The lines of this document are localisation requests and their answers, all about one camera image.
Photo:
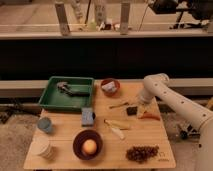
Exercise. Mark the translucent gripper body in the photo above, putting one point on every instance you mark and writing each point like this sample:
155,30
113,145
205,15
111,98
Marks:
142,108

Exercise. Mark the black eraser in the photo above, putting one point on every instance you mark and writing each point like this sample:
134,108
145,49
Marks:
131,111

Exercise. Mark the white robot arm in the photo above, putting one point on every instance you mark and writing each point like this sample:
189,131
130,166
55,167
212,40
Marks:
200,118

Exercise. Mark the white object in red bowl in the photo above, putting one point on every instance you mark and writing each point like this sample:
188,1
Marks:
109,87

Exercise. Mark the small red bowl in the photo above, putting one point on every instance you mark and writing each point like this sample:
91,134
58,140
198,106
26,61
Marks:
105,81

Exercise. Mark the dark brown bowl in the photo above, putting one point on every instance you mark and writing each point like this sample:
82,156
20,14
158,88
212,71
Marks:
81,138

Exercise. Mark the orange carrot toy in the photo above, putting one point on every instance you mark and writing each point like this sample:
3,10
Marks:
149,116

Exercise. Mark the small wooden spoon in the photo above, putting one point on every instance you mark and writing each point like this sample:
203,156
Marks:
119,105

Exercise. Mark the bunch of dark grapes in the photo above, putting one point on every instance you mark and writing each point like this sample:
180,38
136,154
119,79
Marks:
141,154

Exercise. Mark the blue sponge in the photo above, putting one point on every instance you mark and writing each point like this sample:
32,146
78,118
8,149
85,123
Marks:
88,117

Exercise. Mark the orange ball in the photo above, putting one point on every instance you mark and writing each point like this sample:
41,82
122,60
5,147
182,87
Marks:
89,147

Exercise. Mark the green plastic tray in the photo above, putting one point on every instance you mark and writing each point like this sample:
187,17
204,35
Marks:
53,100

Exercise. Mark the grey tool in tray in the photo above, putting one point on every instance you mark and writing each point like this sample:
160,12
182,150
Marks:
63,87

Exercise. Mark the blue cup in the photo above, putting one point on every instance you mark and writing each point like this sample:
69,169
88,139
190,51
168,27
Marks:
45,125

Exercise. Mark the white ribbed cup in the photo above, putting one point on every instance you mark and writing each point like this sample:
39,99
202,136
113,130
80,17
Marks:
41,147

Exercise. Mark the right grey post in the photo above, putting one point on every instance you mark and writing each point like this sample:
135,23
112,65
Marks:
124,20

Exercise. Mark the grey post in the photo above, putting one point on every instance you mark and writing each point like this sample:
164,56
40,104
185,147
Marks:
62,18
124,20

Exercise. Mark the black camera on stand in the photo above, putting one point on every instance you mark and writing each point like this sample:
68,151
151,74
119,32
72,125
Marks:
199,9

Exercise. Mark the left grey post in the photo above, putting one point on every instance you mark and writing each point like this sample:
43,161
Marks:
62,18

